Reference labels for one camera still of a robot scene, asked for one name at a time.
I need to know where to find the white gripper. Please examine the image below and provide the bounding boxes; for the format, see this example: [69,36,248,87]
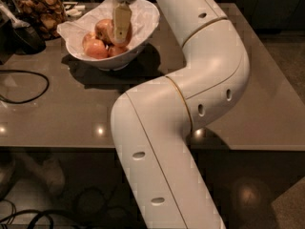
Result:
[112,0,136,43]

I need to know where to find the red apple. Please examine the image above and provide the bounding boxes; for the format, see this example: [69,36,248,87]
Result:
[82,31,97,47]
[84,39,108,59]
[107,21,132,48]
[108,45,128,57]
[94,19,113,44]

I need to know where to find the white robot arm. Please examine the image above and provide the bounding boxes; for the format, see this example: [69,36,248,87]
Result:
[111,0,250,229]

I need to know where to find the white ceramic bowl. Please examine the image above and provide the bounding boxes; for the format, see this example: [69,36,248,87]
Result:
[65,0,161,72]

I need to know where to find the white paper liner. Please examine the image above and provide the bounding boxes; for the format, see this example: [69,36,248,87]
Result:
[57,0,160,61]

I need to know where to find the small white items on table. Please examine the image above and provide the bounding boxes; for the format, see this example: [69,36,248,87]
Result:
[64,4,86,17]

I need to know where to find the glass jar of chips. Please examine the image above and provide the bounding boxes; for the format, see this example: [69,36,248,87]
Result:
[12,0,66,40]

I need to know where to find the white shoe under table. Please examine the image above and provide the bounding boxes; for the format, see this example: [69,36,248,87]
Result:
[17,153,66,196]

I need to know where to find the black appliance with handle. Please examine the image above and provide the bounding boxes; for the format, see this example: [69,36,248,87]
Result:
[0,2,46,54]

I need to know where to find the black cable on table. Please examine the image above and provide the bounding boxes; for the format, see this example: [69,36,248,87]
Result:
[0,69,51,105]

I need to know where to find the black cables on floor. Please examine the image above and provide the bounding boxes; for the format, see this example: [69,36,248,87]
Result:
[0,188,128,229]

